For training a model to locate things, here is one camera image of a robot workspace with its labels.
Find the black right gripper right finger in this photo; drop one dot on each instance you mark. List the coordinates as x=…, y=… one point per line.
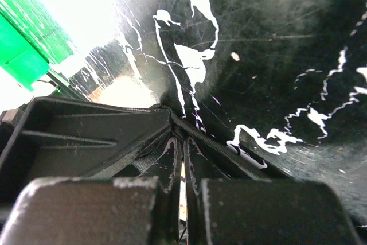
x=277, y=212

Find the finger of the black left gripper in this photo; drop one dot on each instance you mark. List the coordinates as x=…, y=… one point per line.
x=67, y=138

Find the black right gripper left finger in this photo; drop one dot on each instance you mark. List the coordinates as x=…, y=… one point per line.
x=66, y=210

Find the green plastic tray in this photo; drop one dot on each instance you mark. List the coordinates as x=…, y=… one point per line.
x=31, y=41

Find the black marbled table mat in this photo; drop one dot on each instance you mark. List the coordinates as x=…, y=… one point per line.
x=280, y=82

